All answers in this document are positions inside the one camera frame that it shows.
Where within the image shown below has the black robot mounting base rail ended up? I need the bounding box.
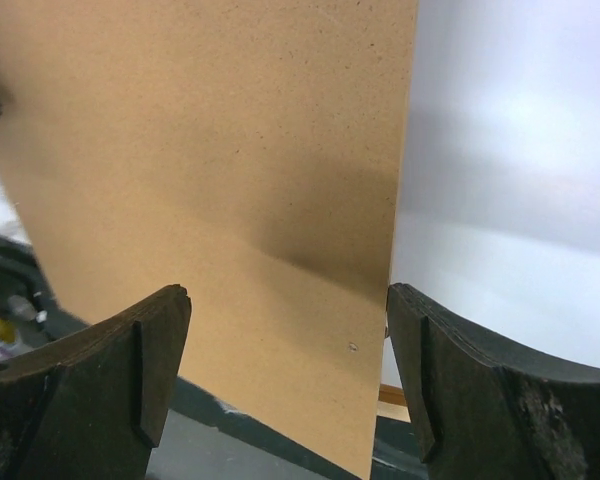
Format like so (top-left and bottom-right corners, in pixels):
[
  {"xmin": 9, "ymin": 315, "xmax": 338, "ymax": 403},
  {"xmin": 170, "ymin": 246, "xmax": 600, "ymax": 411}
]
[{"xmin": 0, "ymin": 237, "xmax": 352, "ymax": 479}]

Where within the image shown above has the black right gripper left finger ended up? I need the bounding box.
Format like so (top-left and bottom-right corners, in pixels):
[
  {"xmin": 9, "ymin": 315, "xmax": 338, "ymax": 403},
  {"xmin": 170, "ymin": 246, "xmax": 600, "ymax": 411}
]
[{"xmin": 0, "ymin": 285, "xmax": 191, "ymax": 479}]

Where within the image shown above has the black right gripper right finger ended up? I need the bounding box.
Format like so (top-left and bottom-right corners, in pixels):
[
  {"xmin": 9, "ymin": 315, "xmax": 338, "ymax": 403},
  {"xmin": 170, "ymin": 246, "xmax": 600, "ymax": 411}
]
[{"xmin": 387, "ymin": 284, "xmax": 600, "ymax": 479}]

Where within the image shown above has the brown wooden picture frame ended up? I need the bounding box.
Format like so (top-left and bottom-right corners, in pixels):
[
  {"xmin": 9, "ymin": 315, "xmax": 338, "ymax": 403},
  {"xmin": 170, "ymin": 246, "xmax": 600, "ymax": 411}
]
[{"xmin": 377, "ymin": 384, "xmax": 411, "ymax": 423}]

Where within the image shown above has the brown frame backing board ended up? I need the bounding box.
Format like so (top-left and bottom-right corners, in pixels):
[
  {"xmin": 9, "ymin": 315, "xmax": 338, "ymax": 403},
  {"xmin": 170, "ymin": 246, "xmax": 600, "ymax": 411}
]
[{"xmin": 0, "ymin": 1, "xmax": 417, "ymax": 478}]

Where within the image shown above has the flower field photo print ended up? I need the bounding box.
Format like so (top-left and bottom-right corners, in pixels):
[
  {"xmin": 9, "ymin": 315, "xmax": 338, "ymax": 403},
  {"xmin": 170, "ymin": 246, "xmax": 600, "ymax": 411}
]
[{"xmin": 391, "ymin": 1, "xmax": 600, "ymax": 368}]

